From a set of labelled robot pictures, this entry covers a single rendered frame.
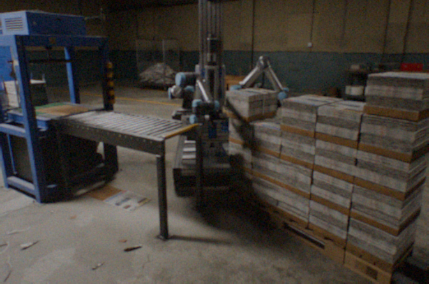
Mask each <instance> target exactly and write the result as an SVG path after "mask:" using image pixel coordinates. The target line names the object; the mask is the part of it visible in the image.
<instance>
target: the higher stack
mask: <svg viewBox="0 0 429 284"><path fill-rule="evenodd" d="M366 91H367V92H366V103H365V105H366V106H371V107H380V108H388V109H393V110H402V111H408V112H416V113H420V112H423V111H426V110H428V109H429V73H405V72H389V73H383V74H382V73H379V74H372V75H369V76H368V81H367V90H366ZM360 142H361V143H362V144H367V145H370V146H375V147H380V148H383V149H388V150H392V151H396V152H399V153H405V154H410V155H411V156H412V154H414V153H416V152H418V151H419V150H420V149H422V148H423V149H424V147H426V146H427V145H429V116H428V117H426V118H424V119H421V120H418V121H413V120H409V119H401V118H396V117H389V116H381V115H377V114H369V113H365V114H363V121H362V125H361V141H360ZM357 158H358V160H357V167H356V174H355V176H356V178H357V179H361V180H364V181H367V182H369V183H373V184H376V185H379V186H382V187H385V188H388V189H390V190H394V191H397V192H400V193H403V194H406V193H407V192H408V191H409V190H410V189H411V188H413V187H414V186H415V185H416V186H417V183H418V182H420V181H421V180H423V179H424V178H425V177H426V175H425V174H426V173H425V172H426V168H427V166H428V165H429V151H427V152H426V153H424V154H422V155H421V156H420V157H418V158H416V159H415V160H413V161H412V162H407V161H403V160H398V159H395V158H390V157H387V156H383V155H379V154H375V153H370V152H367V151H362V150H359V151H358V154H357ZM424 187H425V184H422V185H421V186H420V187H419V188H418V189H417V190H416V191H415V192H413V193H412V194H411V195H410V196H409V197H407V198H406V199H405V200H404V201H402V200H400V199H397V198H394V197H390V196H388V195H385V194H382V193H379V192H377V191H373V190H370V189H368V188H364V187H362V186H359V185H356V184H355V185H354V191H353V195H352V209H351V211H354V212H355V213H358V214H361V215H363V216H366V217H367V218H370V219H373V220H375V221H378V222H380V223H382V224H385V225H387V226H389V227H392V228H395V229H397V230H399V229H400V228H402V227H403V226H404V225H405V224H406V223H407V222H408V221H409V220H411V218H412V217H413V216H414V215H415V214H416V213H417V212H418V211H419V210H420V209H421V208H422V204H423V202H422V200H423V199H422V198H423V191H424ZM417 227H418V217H417V218H416V219H415V220H414V221H413V222H412V223H411V224H410V225H409V226H408V227H407V228H406V229H405V230H404V231H403V232H402V233H401V234H399V235H398V236H395V235H393V234H390V233H388V232H385V231H383V230H381V229H379V228H376V227H374V226H371V225H369V224H367V223H365V222H362V221H360V220H357V219H355V218H353V217H352V218H351V219H350V228H349V233H348V236H347V242H348V243H351V244H353V245H354V246H357V247H358V248H361V249H362V250H365V251H367V252H368V253H371V254H372V255H375V256H376V257H379V258H381V259H383V260H385V261H386V262H389V263H390V264H394V263H395V262H396V260H397V259H398V258H399V257H400V255H401V254H402V253H403V252H405V250H406V249H407V248H408V247H409V246H410V245H411V243H412V242H413V241H414V239H415V236H416V231H417ZM413 249H414V246H412V247H411V249H410V250H409V251H408V252H407V253H406V254H405V255H404V257H403V258H402V259H401V260H400V261H399V263H397V265H396V266H395V267H394V268H393V270H390V269H388V268H386V267H384V266H383V265H380V264H378V263H376V262H374V261H373V260H370V259H369V258H366V257H364V256H362V255H360V254H358V253H356V252H355V251H352V250H350V249H348V248H346V250H345V262H344V266H345V267H347V268H349V269H351V270H353V271H354V272H356V273H358V274H360V275H362V276H363V277H365V278H367V279H368V280H370V281H372V282H374V283H376V284H391V279H392V275H393V271H396V272H398V273H400V274H403V271H404V266H405V260H406V256H407V255H410V256H412V252H413Z"/></svg>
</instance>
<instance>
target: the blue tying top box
mask: <svg viewBox="0 0 429 284"><path fill-rule="evenodd" d="M0 18H1V24H2V28H3V34H39V35H59V36H87V34H86V21H82V20H83V19H85V17H81V16H74V15H61V14H53V13H40V12H33V11H19V12H13V13H2V14H0Z"/></svg>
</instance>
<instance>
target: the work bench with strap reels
mask: <svg viewBox="0 0 429 284"><path fill-rule="evenodd" d="M422 67H423V64H421V63H400V69H399V70H382V69H373V70H366V68H361V69H354V68H353V69H349V68H346V69H344V71H345V72H344V79H343V91H342V100H343V101H344V97H345V101H347V98H362V99H366V92H367V91H366V90H367V88H365V93H363V87H362V86H349V79H350V73H358V74H379V73H389V72H405V73H429V72H423V70H422ZM348 69H349V70H348ZM347 73H348V75H347ZM346 77H347V86H346V93H345V83H346Z"/></svg>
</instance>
